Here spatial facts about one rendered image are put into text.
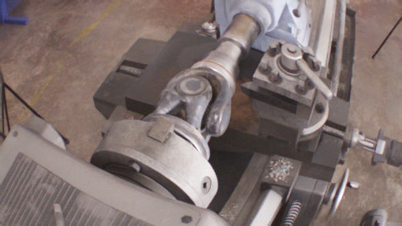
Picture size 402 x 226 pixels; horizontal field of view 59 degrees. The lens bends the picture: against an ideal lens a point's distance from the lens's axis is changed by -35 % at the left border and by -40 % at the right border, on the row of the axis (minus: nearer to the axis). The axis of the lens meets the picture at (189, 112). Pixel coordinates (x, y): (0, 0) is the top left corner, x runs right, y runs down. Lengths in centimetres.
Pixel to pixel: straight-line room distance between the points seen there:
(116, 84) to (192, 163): 66
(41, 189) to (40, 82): 241
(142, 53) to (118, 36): 161
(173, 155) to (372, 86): 231
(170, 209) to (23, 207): 27
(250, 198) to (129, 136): 47
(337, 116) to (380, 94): 161
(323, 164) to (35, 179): 87
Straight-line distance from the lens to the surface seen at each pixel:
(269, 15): 144
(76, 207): 71
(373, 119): 283
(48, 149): 80
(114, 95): 153
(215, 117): 110
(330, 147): 139
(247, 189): 133
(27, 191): 75
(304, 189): 138
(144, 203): 70
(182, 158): 94
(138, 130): 96
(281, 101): 118
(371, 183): 248
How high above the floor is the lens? 191
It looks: 46 degrees down
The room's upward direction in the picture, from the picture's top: 4 degrees counter-clockwise
